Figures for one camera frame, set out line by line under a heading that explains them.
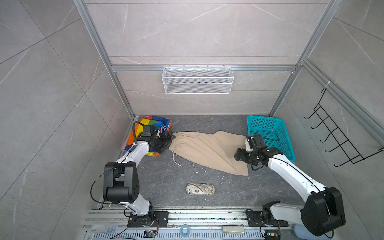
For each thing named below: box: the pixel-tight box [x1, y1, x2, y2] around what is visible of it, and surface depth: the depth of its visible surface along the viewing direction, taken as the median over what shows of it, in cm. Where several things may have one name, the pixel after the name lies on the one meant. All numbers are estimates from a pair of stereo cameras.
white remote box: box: [222, 225, 245, 233], surface depth 69 cm
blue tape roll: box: [179, 224, 191, 238], surface depth 72 cm
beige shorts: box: [168, 130, 249, 176], surface depth 99 cm
